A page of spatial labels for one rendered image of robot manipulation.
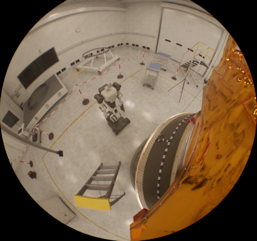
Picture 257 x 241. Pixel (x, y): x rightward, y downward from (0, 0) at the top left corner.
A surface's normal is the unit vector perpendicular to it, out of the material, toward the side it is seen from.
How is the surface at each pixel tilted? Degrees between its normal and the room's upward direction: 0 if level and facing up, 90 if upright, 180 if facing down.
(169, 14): 90
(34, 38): 90
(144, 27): 90
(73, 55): 90
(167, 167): 62
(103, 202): 0
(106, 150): 0
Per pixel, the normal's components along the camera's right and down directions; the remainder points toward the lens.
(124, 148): 0.01, -0.53
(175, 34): -0.63, 0.66
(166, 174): -0.86, -0.40
